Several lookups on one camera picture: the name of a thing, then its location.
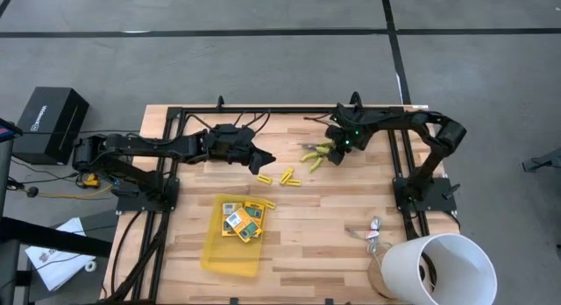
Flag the white cable bundle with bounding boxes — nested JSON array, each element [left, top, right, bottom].
[[344, 215, 394, 258]]

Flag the black cable bundle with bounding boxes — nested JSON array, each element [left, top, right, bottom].
[[101, 208, 172, 304]]

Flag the yellow floor cable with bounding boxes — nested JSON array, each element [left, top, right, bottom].
[[37, 183, 114, 200]]

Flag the black stand beam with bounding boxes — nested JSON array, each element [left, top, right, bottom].
[[0, 216, 113, 259]]

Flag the dark grey floor object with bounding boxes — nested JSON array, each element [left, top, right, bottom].
[[522, 147, 561, 174]]

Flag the black cardboard box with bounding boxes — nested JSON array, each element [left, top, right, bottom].
[[11, 86, 90, 166]]

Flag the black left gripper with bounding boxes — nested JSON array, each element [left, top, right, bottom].
[[202, 123, 278, 176]]

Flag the yellow translucent plastic tray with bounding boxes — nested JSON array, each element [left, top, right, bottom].
[[200, 193, 273, 279]]

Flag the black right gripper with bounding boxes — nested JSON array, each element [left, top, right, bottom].
[[323, 103, 377, 167]]

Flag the white cylindrical lampshade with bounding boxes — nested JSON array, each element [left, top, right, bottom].
[[380, 233, 499, 305]]

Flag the round cork base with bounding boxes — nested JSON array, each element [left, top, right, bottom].
[[366, 245, 398, 300]]

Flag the blue and red object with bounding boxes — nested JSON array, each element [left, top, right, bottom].
[[0, 117, 24, 144]]

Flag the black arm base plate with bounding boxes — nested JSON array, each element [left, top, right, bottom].
[[116, 177, 181, 213], [393, 176, 458, 212]]

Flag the white paper sheets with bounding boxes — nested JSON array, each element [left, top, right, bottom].
[[25, 216, 96, 292]]

